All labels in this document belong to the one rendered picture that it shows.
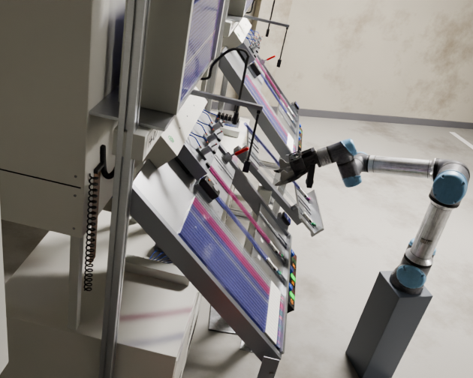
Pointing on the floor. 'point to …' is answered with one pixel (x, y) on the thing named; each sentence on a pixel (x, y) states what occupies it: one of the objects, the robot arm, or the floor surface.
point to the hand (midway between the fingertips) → (275, 178)
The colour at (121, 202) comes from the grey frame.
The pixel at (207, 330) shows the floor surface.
